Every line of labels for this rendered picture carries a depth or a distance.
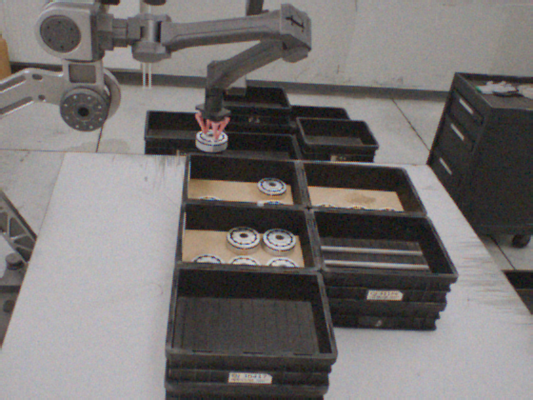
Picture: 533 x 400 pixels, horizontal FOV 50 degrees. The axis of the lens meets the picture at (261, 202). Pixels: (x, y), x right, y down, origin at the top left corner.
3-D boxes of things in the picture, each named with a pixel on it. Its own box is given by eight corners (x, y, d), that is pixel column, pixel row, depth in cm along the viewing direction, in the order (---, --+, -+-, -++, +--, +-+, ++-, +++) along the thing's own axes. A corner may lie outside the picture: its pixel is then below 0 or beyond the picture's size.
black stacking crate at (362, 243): (314, 302, 162) (322, 272, 155) (303, 237, 186) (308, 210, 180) (447, 308, 166) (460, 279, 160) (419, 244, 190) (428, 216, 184)
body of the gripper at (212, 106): (207, 106, 188) (208, 85, 184) (230, 116, 183) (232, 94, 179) (194, 110, 184) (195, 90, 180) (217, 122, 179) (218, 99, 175)
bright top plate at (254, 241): (227, 248, 170) (227, 246, 170) (227, 227, 179) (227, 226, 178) (261, 249, 172) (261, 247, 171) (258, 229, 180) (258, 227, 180)
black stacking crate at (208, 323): (164, 387, 133) (165, 354, 126) (173, 297, 157) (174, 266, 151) (329, 390, 137) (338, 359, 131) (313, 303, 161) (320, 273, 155)
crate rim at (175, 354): (164, 360, 127) (164, 353, 126) (173, 270, 152) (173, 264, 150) (338, 365, 132) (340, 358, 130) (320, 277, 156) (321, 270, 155)
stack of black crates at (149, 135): (144, 212, 299) (143, 136, 274) (147, 181, 323) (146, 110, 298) (219, 213, 305) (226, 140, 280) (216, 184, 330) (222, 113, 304)
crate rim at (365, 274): (320, 277, 156) (321, 270, 155) (306, 213, 181) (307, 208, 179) (458, 284, 160) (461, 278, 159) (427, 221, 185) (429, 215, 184)
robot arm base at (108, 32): (96, 49, 146) (93, 1, 140) (128, 50, 148) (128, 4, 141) (92, 61, 139) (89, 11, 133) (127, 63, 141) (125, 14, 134)
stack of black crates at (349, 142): (292, 215, 312) (305, 143, 287) (285, 185, 336) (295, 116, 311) (362, 216, 318) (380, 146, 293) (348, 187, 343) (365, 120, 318)
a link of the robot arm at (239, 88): (210, 59, 170) (210, 87, 169) (248, 61, 171) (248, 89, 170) (207, 72, 181) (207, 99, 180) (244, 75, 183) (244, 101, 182)
